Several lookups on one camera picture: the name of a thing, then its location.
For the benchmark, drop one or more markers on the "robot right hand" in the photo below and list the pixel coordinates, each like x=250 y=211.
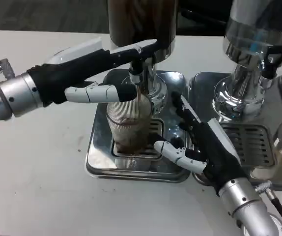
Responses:
x=219 y=157

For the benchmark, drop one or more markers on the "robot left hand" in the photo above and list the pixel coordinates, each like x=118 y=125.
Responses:
x=77 y=68

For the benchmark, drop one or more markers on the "black tap of dark dispenser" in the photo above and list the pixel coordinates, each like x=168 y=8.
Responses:
x=137 y=70

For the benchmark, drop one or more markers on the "clear ribbed glass cup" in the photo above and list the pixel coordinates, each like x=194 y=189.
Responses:
x=128 y=123

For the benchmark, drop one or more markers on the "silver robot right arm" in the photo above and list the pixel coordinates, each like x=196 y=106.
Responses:
x=246 y=204

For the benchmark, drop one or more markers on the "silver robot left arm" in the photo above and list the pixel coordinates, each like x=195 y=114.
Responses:
x=13 y=96

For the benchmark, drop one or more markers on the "slotted steel drain grid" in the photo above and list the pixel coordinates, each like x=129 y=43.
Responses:
x=251 y=142
x=157 y=127

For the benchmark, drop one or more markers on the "steel drip tray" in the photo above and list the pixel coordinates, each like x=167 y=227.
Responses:
x=101 y=159
x=205 y=83

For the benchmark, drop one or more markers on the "dark drink dispenser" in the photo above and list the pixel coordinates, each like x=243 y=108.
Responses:
x=141 y=19

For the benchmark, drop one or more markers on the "black tap of clear dispenser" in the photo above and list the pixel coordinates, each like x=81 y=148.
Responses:
x=272 y=64

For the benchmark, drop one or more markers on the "clear drink dispenser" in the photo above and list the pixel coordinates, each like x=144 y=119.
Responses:
x=254 y=27

